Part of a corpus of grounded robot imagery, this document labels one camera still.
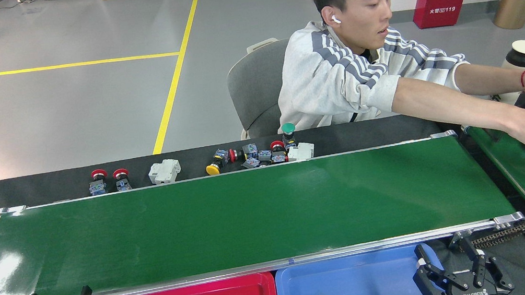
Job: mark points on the red push button switch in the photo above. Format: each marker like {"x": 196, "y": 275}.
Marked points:
{"x": 121, "y": 180}
{"x": 277, "y": 146}
{"x": 233, "y": 155}
{"x": 98, "y": 182}

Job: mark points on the white circuit breaker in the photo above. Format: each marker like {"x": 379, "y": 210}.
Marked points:
{"x": 300, "y": 151}
{"x": 164, "y": 171}

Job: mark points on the yellow push button switch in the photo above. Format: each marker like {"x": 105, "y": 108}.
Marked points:
{"x": 213, "y": 169}

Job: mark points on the green push button switch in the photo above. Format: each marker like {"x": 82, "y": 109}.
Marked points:
{"x": 288, "y": 128}

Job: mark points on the person's left forearm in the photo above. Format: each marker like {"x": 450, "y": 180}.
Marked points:
{"x": 487, "y": 78}

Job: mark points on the person's right forearm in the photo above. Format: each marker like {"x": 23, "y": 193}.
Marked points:
{"x": 450, "y": 100}

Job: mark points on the blue plastic tray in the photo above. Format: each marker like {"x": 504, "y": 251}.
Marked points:
{"x": 343, "y": 289}

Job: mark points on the long green conveyor belt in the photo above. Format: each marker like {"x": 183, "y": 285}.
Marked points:
{"x": 250, "y": 216}

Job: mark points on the white bottle with black collar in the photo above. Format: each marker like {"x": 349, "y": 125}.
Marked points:
{"x": 521, "y": 57}

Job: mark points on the person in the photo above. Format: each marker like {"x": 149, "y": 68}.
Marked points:
{"x": 333, "y": 83}

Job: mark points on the grey office chair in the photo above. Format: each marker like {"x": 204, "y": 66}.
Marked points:
{"x": 257, "y": 90}

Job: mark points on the grey blue switch block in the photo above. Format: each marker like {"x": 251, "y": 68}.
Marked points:
{"x": 264, "y": 155}
{"x": 250, "y": 163}
{"x": 250, "y": 150}

